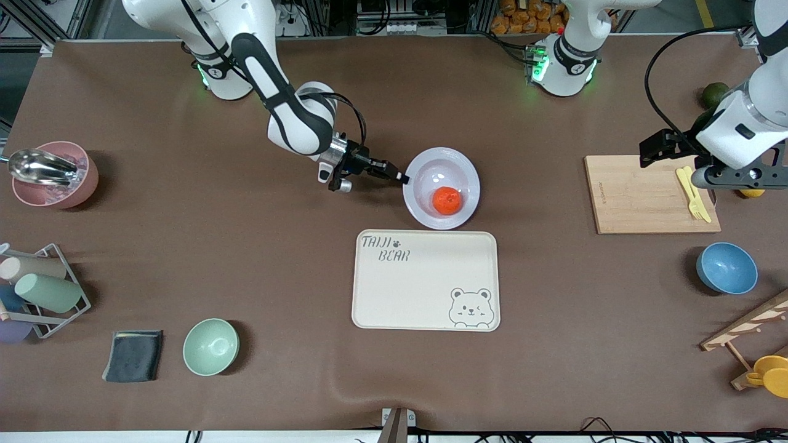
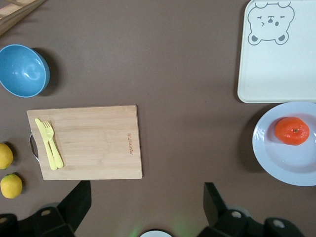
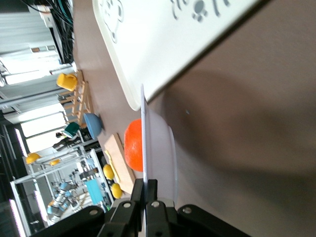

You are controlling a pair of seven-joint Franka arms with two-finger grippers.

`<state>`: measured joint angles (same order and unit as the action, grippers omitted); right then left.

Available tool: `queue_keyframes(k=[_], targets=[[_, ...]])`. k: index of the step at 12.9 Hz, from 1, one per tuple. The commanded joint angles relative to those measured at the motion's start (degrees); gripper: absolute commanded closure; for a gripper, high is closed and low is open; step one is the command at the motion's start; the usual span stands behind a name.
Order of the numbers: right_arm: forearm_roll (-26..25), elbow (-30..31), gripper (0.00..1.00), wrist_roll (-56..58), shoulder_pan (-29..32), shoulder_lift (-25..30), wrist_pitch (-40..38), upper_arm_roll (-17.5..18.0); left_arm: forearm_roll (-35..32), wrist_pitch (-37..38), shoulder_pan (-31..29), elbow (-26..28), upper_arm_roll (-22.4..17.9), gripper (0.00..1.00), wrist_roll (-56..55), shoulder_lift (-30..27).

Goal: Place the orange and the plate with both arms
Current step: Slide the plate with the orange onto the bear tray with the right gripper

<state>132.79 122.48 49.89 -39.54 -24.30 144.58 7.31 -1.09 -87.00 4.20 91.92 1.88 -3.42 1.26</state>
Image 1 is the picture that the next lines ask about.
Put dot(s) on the wooden dish rack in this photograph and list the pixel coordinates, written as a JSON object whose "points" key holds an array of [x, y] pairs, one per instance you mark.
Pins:
{"points": [[748, 323]]}

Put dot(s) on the dark green round fruit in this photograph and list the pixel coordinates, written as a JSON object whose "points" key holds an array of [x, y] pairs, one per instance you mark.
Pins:
{"points": [[713, 93]]}

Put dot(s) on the dark grey folded cloth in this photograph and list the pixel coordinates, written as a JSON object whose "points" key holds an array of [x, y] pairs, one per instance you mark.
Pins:
{"points": [[132, 357]]}

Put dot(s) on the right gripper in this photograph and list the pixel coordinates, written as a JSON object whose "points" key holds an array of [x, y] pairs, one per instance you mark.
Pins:
{"points": [[355, 159]]}

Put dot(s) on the beige cup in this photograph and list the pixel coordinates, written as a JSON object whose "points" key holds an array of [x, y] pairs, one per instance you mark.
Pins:
{"points": [[37, 267]]}

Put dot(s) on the metal table edge bracket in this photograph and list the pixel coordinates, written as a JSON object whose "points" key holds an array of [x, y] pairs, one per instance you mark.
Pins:
{"points": [[397, 427]]}

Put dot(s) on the yellow plastic knife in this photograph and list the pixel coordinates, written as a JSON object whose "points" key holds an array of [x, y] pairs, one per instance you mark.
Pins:
{"points": [[703, 206]]}

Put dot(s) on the mint green cup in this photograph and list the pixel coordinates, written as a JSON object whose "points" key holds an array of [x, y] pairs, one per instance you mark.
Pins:
{"points": [[49, 292]]}

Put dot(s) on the orange mandarin fruit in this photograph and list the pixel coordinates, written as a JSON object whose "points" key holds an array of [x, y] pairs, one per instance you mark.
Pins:
{"points": [[447, 201]]}

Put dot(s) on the blue cup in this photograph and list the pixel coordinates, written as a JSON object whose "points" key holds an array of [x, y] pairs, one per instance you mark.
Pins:
{"points": [[9, 298]]}

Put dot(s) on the yellow lemon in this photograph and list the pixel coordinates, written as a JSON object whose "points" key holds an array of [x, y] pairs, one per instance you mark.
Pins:
{"points": [[752, 192]]}

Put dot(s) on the white power strip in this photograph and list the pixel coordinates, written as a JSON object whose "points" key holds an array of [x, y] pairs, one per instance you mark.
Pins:
{"points": [[394, 27], [292, 24]]}

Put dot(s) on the yellow cup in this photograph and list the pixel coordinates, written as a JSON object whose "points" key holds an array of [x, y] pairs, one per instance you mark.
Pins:
{"points": [[772, 375]]}

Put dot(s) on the pile of orange packets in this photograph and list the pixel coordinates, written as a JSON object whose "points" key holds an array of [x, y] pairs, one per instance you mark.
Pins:
{"points": [[517, 18]]}

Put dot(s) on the metal scoop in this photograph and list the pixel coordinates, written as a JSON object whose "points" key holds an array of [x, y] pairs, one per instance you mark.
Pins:
{"points": [[40, 167]]}

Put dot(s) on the pink bowl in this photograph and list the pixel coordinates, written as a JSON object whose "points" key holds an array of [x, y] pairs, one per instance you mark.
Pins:
{"points": [[58, 197]]}

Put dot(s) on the bamboo cutting board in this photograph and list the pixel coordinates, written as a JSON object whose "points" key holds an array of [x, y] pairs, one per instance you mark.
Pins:
{"points": [[640, 197]]}

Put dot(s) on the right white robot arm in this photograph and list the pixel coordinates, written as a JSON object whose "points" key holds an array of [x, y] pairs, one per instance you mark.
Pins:
{"points": [[295, 123]]}

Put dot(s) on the purple cup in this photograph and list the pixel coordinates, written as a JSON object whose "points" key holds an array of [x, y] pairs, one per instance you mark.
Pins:
{"points": [[12, 332]]}

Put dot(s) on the blue bowl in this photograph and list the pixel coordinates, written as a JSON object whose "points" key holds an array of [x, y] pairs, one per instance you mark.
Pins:
{"points": [[726, 269]]}

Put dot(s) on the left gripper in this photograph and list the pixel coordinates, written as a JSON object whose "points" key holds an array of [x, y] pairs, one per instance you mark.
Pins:
{"points": [[679, 146]]}

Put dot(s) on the pale grey round plate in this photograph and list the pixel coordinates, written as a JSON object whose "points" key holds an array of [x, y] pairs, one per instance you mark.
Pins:
{"points": [[431, 175]]}

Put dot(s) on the cream bear print tray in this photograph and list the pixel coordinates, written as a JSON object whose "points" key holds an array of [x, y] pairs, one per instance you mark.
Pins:
{"points": [[425, 289]]}

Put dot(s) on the yellow plastic fork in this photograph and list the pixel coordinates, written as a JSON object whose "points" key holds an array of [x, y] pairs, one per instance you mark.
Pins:
{"points": [[684, 181]]}

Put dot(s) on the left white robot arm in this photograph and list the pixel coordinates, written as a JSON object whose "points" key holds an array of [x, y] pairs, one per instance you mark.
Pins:
{"points": [[563, 67]]}

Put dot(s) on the mint green bowl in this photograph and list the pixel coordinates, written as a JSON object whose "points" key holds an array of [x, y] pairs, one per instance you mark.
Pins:
{"points": [[210, 347]]}

